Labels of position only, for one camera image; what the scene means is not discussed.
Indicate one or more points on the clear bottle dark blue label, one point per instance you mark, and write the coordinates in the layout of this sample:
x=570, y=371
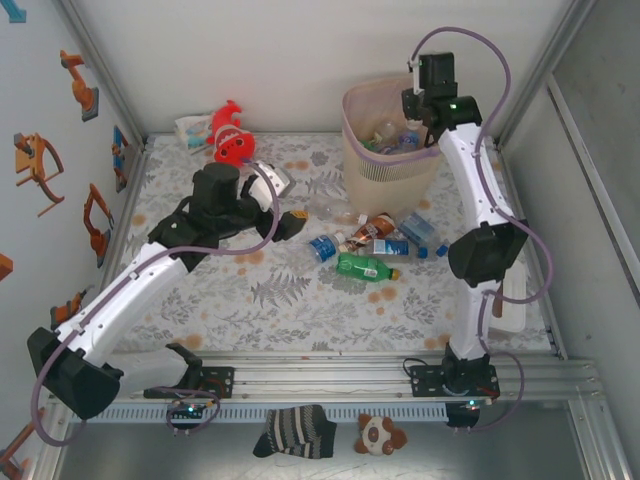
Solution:
x=321, y=248

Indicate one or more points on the crushed clear unlabelled bottle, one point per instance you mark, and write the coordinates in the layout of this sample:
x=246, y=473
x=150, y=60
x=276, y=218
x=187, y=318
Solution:
x=330, y=210

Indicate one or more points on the clear bottle colourful label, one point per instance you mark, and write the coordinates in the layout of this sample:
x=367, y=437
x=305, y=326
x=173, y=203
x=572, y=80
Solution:
x=409, y=140

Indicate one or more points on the square clear bottle white cap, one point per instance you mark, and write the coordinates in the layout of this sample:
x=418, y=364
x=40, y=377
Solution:
x=385, y=129

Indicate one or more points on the green plastic soda bottle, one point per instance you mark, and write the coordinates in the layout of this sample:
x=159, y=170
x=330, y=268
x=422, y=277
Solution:
x=360, y=265

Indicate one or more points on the brown drink bottle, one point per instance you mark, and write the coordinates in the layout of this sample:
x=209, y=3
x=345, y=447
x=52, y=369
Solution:
x=377, y=227

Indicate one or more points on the clear bottle blue white label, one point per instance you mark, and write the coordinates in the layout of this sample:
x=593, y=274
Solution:
x=390, y=247

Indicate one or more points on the beige slatted plastic bin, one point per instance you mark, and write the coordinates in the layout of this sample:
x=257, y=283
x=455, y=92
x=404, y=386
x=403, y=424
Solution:
x=390, y=190

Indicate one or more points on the square Fiji water bottle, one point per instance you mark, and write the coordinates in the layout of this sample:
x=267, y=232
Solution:
x=416, y=227

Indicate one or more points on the clear bottle blue cap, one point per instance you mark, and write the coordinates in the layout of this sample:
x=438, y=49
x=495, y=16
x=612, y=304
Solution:
x=442, y=248

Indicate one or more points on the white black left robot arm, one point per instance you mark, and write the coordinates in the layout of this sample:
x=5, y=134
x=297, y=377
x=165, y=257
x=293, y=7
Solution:
x=120, y=300

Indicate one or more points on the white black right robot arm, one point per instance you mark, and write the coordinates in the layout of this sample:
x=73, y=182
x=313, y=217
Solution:
x=475, y=175

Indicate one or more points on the red plush fish toy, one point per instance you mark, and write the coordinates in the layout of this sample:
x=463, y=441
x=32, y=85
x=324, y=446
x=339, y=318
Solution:
x=232, y=145

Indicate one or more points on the floral tablecloth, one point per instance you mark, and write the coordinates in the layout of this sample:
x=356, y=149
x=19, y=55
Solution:
x=325, y=310

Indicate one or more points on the small green circuit board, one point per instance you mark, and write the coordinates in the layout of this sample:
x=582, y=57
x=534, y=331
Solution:
x=190, y=407
x=470, y=405

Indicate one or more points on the black beige striped sock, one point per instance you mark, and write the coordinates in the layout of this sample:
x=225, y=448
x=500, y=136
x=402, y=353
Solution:
x=295, y=432

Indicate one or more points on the brown white plush toy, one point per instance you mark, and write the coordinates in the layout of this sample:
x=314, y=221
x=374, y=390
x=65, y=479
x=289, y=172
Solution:
x=375, y=435

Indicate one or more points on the white tissue box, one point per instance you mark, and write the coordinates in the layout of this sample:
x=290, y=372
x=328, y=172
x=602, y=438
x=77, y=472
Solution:
x=512, y=310

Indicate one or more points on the aluminium table side rail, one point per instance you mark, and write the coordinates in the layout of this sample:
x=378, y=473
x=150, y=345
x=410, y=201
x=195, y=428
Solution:
x=135, y=185

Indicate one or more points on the aluminium frame post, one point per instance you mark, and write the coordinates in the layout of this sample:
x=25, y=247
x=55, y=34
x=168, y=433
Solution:
x=105, y=75
x=545, y=70

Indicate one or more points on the blue orange clamp wall sticker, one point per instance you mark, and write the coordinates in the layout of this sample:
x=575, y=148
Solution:
x=120, y=155

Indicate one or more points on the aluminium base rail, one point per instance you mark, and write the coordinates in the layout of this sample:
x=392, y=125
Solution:
x=320, y=380

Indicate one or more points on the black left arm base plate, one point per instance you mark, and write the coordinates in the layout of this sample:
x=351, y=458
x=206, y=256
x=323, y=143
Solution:
x=220, y=382

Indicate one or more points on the aluminium side frame bar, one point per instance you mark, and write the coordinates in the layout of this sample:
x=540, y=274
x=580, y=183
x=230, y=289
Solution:
x=587, y=170

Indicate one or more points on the orange claw wall sticker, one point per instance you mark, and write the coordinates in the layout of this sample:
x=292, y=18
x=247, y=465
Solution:
x=30, y=160

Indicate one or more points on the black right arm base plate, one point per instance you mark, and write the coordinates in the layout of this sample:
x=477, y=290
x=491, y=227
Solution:
x=425, y=382

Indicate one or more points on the orange block wall sticker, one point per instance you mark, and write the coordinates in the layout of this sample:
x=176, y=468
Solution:
x=6, y=267

